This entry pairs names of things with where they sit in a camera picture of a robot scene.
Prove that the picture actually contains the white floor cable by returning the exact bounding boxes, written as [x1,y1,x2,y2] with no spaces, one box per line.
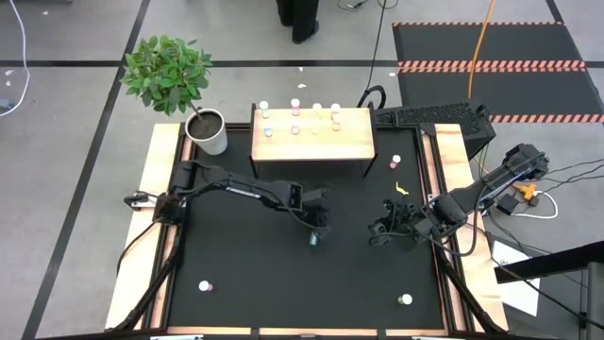
[0,0,32,118]

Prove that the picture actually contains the wooden shelf with black frame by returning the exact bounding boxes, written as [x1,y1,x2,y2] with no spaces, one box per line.
[247,102,378,180]

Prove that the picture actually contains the wooden table side board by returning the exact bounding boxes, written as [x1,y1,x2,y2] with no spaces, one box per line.
[104,123,195,331]
[421,123,510,332]

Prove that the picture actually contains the orange-yellow hanging cable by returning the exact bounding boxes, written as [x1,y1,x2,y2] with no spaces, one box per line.
[466,0,496,99]

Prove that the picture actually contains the grey metal post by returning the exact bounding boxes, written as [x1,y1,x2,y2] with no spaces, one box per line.
[586,262,604,340]

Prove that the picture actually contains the green leafy potted tree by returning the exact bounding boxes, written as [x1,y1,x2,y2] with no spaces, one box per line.
[120,33,213,118]

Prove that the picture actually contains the black perforated computer case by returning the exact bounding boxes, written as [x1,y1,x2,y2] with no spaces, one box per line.
[372,100,497,160]

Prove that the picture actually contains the orange power plug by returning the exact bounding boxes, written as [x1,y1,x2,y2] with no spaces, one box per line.
[516,181,539,202]

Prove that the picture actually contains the person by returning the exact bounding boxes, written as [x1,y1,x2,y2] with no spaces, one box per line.
[275,0,321,45]

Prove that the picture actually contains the silver mounting bracket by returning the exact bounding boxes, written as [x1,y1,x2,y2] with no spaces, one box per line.
[125,191,159,209]

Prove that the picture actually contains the white power cable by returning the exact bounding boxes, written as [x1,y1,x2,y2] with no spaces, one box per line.
[512,190,560,221]

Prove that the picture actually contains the white paper sheet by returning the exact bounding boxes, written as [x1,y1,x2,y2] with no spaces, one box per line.
[490,240,542,317]

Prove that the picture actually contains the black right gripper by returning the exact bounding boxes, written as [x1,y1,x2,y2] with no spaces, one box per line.
[367,200,428,246]

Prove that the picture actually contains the black power cable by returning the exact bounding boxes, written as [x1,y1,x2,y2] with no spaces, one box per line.
[546,158,604,183]

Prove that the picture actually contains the white round plant pot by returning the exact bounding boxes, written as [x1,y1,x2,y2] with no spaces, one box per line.
[184,108,229,157]

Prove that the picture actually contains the black mat orange hazard stripes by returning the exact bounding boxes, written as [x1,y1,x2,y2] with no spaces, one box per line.
[391,21,604,125]

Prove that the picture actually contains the black hanging cable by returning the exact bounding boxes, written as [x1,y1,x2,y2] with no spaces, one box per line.
[356,0,389,111]

